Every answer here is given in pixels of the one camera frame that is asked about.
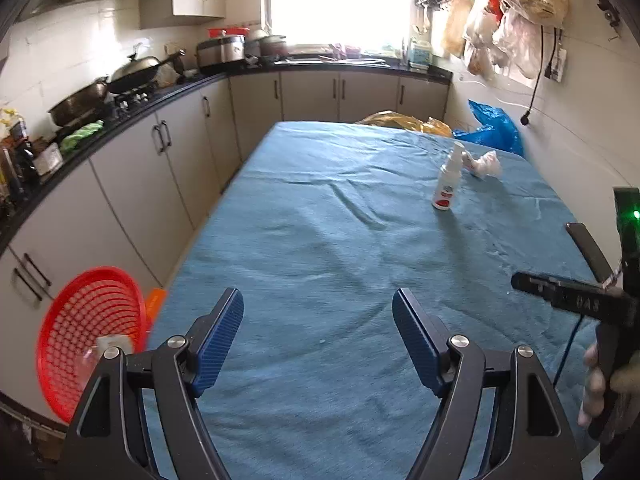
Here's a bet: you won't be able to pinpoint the black wall hook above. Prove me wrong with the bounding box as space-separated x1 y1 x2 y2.
587 0 621 28

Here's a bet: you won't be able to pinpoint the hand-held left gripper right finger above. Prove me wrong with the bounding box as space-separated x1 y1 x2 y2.
391 287 585 480

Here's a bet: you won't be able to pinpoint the black power cable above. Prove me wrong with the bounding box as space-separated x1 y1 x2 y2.
520 25 546 127

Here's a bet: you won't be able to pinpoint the blue plastic bag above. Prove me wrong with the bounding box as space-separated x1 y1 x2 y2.
452 100 525 157

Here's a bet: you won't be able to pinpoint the beige base cabinets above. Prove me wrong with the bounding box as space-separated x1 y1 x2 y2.
0 70 451 413

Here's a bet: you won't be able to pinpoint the black gas stove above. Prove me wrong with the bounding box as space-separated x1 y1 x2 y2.
112 82 158 111

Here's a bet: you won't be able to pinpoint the orange plastic piece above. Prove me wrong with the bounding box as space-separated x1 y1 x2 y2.
144 287 167 322

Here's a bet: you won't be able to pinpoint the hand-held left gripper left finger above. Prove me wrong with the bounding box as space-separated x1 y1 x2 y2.
59 287 245 480

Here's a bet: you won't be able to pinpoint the red plastic mesh basket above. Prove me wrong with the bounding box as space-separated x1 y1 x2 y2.
36 266 151 423

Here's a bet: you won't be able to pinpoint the crumpled white tissue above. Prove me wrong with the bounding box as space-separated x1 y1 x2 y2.
462 150 503 178

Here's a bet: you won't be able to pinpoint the pots beside window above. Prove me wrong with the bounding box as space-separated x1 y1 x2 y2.
245 30 290 61

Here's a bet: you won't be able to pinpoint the small white jar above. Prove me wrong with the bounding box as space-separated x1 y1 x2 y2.
35 142 65 176

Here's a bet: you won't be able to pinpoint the clear bag with tan contents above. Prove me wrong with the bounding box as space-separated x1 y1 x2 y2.
442 0 473 58

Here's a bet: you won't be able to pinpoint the person's right hand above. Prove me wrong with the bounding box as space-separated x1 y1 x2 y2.
577 345 608 428

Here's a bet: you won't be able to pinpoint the silver pressure cooker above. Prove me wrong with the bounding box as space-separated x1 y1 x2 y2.
196 34 247 73

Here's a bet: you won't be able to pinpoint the white plastic bag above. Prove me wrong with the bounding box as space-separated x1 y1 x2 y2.
492 10 543 80

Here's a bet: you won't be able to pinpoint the green cloth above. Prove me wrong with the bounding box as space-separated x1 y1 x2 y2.
60 120 106 153

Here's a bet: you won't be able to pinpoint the dark frying pan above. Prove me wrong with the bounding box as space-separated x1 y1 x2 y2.
47 77 110 127

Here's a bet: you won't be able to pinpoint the clear hanging plastic bag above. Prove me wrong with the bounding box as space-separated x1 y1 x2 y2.
462 0 501 78

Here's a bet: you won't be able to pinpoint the white spray bottle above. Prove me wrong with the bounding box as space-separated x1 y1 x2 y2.
432 141 466 211

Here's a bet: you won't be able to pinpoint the wok with steel lid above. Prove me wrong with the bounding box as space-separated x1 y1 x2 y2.
107 49 187 95

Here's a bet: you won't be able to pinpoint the group of condiment bottles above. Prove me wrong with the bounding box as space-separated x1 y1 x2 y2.
0 107 38 206

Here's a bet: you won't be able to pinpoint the blue table cloth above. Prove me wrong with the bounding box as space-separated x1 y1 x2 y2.
142 121 601 480

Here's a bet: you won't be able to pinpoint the dish soap bottle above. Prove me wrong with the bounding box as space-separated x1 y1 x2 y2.
407 25 433 68

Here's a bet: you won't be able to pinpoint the blue cable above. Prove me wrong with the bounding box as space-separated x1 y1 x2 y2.
554 316 586 391

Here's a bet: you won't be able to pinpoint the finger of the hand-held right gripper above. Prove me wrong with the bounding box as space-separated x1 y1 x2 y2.
511 271 632 320
565 222 615 287

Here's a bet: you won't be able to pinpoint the yellow plastic bag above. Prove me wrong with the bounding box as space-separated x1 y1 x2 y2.
356 110 453 137

